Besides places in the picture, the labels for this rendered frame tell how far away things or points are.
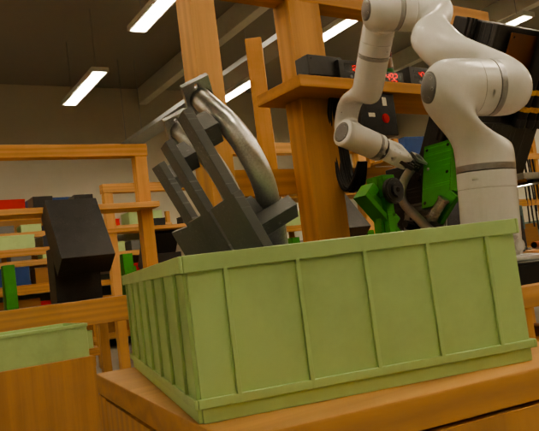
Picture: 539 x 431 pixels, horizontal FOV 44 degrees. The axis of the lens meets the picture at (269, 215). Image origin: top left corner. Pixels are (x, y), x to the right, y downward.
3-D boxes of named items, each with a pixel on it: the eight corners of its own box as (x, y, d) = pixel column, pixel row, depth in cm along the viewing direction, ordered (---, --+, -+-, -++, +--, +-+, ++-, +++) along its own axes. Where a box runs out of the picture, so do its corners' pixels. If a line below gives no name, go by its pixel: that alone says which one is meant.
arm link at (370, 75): (341, 41, 196) (327, 136, 212) (367, 59, 184) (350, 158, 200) (368, 41, 200) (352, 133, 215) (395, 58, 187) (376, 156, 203)
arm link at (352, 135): (358, 150, 211) (372, 162, 204) (326, 136, 204) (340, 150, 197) (371, 126, 209) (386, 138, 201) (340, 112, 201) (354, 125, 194)
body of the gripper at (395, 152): (392, 146, 202) (417, 156, 208) (377, 129, 209) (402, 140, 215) (377, 165, 205) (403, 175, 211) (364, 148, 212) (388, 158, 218)
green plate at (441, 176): (467, 208, 208) (468, 145, 212) (449, 203, 203) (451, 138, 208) (438, 213, 217) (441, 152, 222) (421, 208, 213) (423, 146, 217)
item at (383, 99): (399, 134, 234) (393, 93, 235) (364, 134, 224) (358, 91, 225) (376, 143, 244) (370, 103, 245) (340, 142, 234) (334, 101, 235)
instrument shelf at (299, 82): (482, 98, 261) (481, 88, 262) (300, 85, 210) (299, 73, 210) (434, 115, 282) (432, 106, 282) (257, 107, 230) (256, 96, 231)
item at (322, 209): (525, 251, 283) (490, 31, 291) (224, 295, 198) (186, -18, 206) (507, 253, 290) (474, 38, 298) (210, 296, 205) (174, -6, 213)
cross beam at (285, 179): (482, 185, 287) (480, 165, 288) (224, 197, 213) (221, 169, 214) (473, 187, 291) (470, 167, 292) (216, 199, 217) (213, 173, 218)
